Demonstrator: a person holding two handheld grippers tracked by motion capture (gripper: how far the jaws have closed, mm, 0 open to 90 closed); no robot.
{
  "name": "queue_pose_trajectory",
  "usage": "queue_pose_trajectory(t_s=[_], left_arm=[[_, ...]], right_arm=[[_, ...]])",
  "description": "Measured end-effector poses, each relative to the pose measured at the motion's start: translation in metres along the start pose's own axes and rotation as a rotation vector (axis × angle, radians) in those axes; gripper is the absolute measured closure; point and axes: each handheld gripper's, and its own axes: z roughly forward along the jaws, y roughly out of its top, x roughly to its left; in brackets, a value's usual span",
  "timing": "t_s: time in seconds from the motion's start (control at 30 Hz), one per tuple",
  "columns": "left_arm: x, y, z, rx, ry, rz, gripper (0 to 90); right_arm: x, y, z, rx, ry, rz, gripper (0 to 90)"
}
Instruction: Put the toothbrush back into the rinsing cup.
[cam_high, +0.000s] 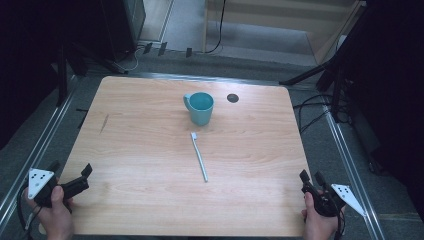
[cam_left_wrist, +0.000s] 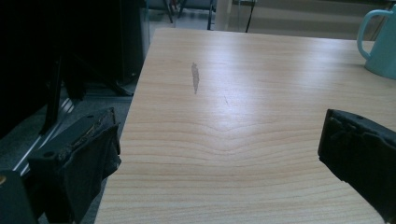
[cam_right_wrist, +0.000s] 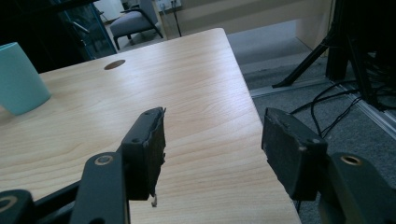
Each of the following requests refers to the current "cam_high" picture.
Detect dark cabinet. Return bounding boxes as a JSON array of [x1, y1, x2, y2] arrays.
[[99, 0, 147, 63]]

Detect dark curtain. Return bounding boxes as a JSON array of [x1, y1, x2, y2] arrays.
[[333, 0, 424, 221], [0, 0, 104, 151]]

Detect white toothbrush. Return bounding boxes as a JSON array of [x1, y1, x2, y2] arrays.
[[190, 131, 210, 184]]

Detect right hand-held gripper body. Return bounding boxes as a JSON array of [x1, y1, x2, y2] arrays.
[[301, 181, 367, 218]]

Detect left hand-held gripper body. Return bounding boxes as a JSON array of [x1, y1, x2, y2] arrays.
[[27, 168, 91, 209]]

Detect person's right hand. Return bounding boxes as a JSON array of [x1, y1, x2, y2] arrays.
[[301, 192, 340, 240]]

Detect black hanging cable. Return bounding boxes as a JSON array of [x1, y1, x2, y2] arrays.
[[204, 0, 228, 55]]

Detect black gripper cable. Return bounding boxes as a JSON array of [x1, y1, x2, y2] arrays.
[[335, 213, 347, 240], [16, 186, 43, 240]]

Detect black stand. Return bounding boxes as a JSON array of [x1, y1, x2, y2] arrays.
[[279, 54, 356, 124], [53, 39, 129, 108]]

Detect black floor cables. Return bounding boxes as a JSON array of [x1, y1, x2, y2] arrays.
[[292, 94, 353, 135]]

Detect white floor cable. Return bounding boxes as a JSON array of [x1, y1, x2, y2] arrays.
[[122, 45, 145, 73]]

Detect metal floor rail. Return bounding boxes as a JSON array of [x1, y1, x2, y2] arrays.
[[0, 74, 81, 231], [321, 104, 388, 240]]

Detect teal cup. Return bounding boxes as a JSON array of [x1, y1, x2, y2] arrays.
[[182, 91, 215, 127]]

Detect person's left hand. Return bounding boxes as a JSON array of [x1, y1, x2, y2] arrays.
[[24, 185, 75, 240]]

